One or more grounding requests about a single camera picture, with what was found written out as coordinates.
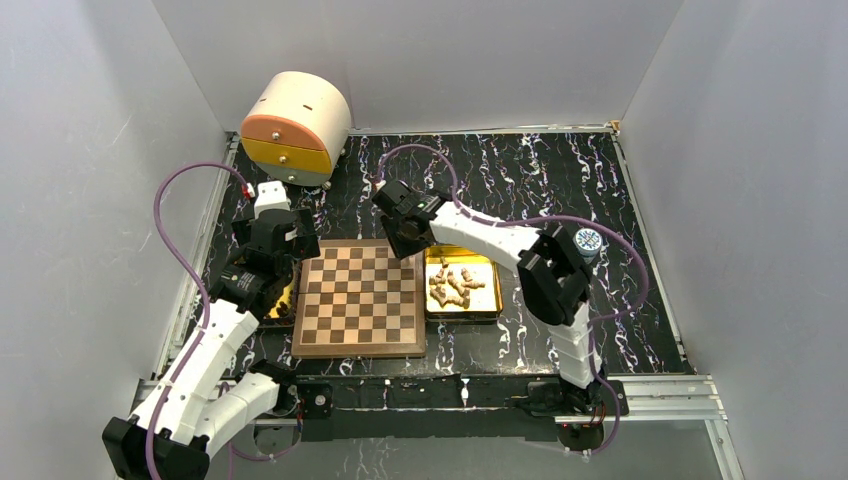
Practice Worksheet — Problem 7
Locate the pile of light pieces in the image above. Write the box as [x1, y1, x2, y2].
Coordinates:
[427, 257, 487, 310]

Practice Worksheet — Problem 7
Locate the gold tin with dark pieces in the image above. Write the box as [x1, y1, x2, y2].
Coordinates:
[260, 266, 301, 327]

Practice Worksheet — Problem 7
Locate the wooden chessboard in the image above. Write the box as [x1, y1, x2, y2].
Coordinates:
[291, 239, 426, 359]

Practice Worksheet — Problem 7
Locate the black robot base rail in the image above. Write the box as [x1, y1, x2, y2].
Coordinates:
[257, 374, 630, 451]

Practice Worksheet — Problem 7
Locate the gold tin with light pieces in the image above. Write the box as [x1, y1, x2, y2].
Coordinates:
[424, 245, 504, 323]

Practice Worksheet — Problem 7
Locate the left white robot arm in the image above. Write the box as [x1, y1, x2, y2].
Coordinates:
[102, 208, 320, 479]

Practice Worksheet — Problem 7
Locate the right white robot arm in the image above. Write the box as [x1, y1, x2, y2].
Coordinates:
[371, 180, 603, 414]

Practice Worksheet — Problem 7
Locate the small blue white jar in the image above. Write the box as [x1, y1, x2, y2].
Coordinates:
[573, 227, 604, 263]

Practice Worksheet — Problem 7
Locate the round cream drawer box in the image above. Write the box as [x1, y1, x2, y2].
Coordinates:
[240, 71, 352, 189]

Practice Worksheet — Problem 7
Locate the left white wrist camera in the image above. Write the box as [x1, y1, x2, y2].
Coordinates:
[242, 180, 291, 218]

